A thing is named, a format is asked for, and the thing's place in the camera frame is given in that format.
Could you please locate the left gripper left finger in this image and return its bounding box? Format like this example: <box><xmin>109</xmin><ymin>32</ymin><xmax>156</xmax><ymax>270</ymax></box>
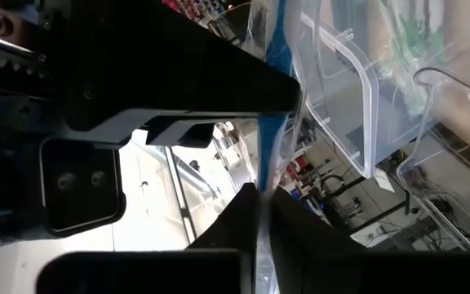
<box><xmin>34</xmin><ymin>182</ymin><xmax>259</xmax><ymax>294</ymax></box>

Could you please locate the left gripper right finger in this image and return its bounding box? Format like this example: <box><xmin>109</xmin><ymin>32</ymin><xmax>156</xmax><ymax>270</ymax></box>
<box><xmin>269</xmin><ymin>187</ymin><xmax>470</xmax><ymax>294</ymax></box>

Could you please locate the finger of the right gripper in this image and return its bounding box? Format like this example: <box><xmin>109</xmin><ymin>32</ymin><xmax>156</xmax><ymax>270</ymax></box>
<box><xmin>61</xmin><ymin>0</ymin><xmax>301</xmax><ymax>131</ymax></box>
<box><xmin>71</xmin><ymin>110</ymin><xmax>293</xmax><ymax>149</ymax></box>

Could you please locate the green toothbrush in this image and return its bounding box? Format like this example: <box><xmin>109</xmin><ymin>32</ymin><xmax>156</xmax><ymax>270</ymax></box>
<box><xmin>381</xmin><ymin>0</ymin><xmax>448</xmax><ymax>118</ymax></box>

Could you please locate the black desk crossbar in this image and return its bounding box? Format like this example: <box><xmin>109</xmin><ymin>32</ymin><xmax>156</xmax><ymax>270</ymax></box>
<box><xmin>347</xmin><ymin>189</ymin><xmax>414</xmax><ymax>237</ymax></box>

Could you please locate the white paper sheet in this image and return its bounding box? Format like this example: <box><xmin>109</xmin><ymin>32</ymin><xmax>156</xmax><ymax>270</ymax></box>
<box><xmin>375</xmin><ymin>168</ymin><xmax>396</xmax><ymax>194</ymax></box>

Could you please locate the large clear plastic bin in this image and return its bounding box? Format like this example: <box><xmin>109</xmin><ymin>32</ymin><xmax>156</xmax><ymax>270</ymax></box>
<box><xmin>286</xmin><ymin>0</ymin><xmax>470</xmax><ymax>180</ymax></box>

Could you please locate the small clear plastic bin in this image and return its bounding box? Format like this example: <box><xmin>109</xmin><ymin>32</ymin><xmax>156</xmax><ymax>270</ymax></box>
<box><xmin>396</xmin><ymin>66</ymin><xmax>470</xmax><ymax>251</ymax></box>

